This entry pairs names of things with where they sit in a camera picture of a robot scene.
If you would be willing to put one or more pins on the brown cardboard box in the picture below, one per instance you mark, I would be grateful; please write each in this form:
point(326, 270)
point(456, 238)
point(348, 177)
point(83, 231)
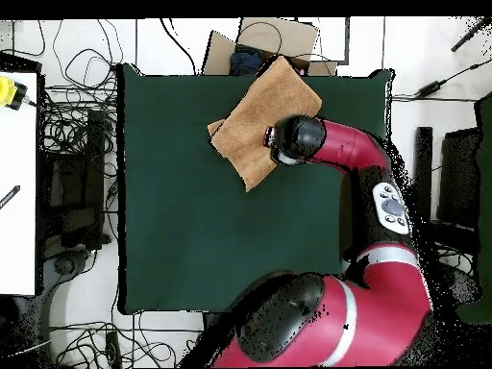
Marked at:
point(292, 38)

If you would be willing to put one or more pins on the black marker pen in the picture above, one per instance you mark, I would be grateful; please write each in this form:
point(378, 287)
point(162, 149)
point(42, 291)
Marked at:
point(9, 196)

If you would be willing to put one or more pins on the white board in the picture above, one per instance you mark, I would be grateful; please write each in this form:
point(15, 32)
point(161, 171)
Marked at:
point(17, 238)

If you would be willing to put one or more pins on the black upright bar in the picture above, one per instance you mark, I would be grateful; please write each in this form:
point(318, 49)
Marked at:
point(423, 165)

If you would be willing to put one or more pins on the yellow and black tool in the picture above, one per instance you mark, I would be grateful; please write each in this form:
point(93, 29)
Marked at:
point(7, 92)

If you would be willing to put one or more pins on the dark blue garment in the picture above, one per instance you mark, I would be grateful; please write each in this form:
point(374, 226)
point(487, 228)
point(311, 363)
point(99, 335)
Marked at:
point(246, 61)

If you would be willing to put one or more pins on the thin black rod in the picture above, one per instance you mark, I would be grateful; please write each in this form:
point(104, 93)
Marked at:
point(471, 34)

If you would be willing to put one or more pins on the black monitor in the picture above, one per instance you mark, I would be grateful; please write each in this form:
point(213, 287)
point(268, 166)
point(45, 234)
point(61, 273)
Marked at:
point(459, 177)

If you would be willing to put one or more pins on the dark green table cloth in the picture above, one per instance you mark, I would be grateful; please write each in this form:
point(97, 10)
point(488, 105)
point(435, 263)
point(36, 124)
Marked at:
point(173, 230)

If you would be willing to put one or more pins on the dark grey stand base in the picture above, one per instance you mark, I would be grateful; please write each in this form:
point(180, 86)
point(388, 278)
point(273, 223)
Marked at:
point(65, 265)

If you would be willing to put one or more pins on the black power adapter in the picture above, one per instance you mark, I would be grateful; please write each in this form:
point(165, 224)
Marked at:
point(430, 88)

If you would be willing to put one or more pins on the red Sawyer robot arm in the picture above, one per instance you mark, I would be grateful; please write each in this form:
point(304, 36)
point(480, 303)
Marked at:
point(346, 146)

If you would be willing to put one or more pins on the black power strip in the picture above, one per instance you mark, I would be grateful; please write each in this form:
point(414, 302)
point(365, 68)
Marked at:
point(113, 349)

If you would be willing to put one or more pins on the tan terry towel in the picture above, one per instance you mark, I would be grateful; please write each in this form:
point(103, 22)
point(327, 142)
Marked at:
point(269, 103)

